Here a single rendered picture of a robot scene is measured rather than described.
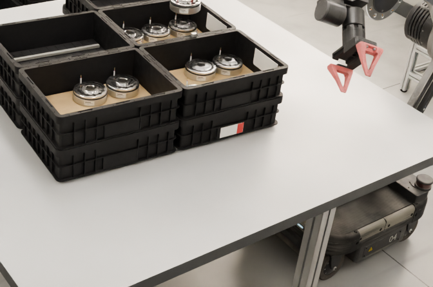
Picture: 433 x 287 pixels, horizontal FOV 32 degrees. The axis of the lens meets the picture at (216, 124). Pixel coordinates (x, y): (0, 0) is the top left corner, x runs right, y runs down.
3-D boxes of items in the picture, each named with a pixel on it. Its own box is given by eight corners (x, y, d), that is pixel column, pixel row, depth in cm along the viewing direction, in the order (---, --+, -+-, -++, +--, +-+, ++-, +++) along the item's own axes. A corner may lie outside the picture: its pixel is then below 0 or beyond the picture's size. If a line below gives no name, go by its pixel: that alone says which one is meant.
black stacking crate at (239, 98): (234, 59, 273) (238, 29, 267) (284, 98, 253) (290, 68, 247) (135, 79, 252) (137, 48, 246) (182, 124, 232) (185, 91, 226)
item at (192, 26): (187, 18, 287) (187, 16, 287) (201, 29, 280) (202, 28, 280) (163, 21, 282) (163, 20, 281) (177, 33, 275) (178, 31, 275)
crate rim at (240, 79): (237, 34, 268) (238, 28, 267) (289, 73, 248) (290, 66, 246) (136, 53, 247) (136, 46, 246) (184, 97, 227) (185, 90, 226)
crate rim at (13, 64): (95, 16, 268) (95, 9, 266) (136, 53, 247) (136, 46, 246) (-18, 33, 247) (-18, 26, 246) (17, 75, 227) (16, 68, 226)
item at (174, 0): (191, -7, 263) (191, -9, 263) (205, 4, 256) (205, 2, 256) (165, -3, 258) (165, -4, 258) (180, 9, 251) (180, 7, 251)
